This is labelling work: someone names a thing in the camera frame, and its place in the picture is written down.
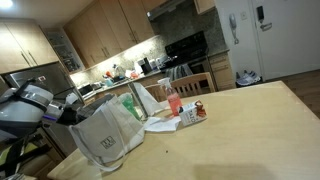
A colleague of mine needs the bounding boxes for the green clear plastic packet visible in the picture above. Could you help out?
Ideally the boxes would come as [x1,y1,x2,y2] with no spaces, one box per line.
[118,92,143,123]

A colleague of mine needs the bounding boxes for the black tripod stand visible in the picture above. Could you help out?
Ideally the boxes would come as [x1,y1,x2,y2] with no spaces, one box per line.
[0,128,53,178]

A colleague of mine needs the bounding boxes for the beige canvas tote bag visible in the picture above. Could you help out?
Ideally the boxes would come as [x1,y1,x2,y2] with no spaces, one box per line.
[67,94,146,173]

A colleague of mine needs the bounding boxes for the small white orange carton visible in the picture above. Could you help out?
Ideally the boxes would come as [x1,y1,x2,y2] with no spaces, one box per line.
[178,100,208,128]

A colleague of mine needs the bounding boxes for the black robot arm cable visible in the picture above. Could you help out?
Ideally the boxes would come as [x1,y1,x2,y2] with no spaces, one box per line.
[6,79,49,113]

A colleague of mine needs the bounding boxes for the white microwave oven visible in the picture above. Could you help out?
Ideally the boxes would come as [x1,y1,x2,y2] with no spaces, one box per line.
[77,83,96,99]

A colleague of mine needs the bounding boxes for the light wooden wall cabinets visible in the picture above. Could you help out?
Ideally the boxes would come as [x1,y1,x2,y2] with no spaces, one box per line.
[63,0,158,69]

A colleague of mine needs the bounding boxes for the silver door handle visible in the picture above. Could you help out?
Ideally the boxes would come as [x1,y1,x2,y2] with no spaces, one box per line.
[259,22,273,33]

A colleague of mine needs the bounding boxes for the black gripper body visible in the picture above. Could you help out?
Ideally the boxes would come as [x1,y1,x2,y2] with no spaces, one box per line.
[55,104,82,127]

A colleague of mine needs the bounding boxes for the striped dish towel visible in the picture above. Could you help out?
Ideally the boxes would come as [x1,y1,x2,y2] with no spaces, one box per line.
[166,63,194,83]

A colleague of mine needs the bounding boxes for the light wooden wall cabinet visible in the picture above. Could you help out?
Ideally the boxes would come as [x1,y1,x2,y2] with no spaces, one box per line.
[193,0,216,15]

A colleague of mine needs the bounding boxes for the stainless steel refrigerator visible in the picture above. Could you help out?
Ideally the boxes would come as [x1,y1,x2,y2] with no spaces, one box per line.
[4,61,84,158]

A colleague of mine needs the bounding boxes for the yellow green cloth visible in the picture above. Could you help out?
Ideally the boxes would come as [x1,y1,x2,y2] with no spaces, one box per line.
[0,141,38,168]

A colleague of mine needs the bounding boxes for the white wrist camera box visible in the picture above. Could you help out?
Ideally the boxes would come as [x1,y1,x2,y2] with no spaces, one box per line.
[64,92,80,106]

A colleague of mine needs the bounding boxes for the wooden base cabinet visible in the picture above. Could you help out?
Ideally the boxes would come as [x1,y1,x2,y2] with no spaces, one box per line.
[208,49,236,92]

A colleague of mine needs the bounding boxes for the black door lock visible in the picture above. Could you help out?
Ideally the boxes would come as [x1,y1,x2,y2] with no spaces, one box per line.
[255,5,265,22]

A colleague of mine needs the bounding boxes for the light wooden cabinets above fridge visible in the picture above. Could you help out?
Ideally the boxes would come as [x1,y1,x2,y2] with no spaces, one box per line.
[0,19,61,75]

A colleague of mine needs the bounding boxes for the white paper sheet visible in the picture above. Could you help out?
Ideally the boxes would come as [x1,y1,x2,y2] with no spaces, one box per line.
[143,114,182,134]

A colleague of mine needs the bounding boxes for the steel range hood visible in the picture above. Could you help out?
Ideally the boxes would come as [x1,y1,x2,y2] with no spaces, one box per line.
[146,0,194,23]

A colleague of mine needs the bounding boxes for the white countertop container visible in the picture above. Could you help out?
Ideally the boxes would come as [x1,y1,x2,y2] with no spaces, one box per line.
[149,58,164,69]

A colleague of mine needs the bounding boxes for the open kitchen shelf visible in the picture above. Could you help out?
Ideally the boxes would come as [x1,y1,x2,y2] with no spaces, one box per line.
[44,28,84,73]

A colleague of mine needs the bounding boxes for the white blue sneaker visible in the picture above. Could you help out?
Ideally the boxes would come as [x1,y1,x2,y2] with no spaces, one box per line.
[248,69,262,83]
[235,71,254,87]

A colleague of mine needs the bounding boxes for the black kitchen stove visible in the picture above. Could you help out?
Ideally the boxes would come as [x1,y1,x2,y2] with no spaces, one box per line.
[159,30,212,84]

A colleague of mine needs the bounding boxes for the grey wall phone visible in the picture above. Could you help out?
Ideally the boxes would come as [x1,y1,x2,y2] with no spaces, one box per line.
[228,13,240,45]

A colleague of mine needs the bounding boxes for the clear glass countertop jar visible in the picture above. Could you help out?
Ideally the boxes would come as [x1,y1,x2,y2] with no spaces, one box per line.
[113,64,126,79]

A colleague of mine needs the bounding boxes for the white door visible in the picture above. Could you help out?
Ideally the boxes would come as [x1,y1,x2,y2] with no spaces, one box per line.
[248,0,320,81]

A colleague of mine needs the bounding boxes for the spray bottle with pink liquid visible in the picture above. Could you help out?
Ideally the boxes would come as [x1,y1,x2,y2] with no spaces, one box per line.
[157,77,184,117]

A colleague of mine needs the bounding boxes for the teal countertop dish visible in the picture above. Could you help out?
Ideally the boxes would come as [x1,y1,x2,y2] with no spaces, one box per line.
[104,77,116,88]

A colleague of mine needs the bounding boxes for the black countertop appliance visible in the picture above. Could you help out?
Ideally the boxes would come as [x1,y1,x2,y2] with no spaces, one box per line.
[141,58,153,75]

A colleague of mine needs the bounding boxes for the silver metal pole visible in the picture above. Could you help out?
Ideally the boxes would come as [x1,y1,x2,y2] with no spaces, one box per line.
[128,82,149,119]

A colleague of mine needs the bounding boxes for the wooden chair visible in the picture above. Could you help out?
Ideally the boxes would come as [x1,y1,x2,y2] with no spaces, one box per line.
[169,71,216,98]
[144,83,168,103]

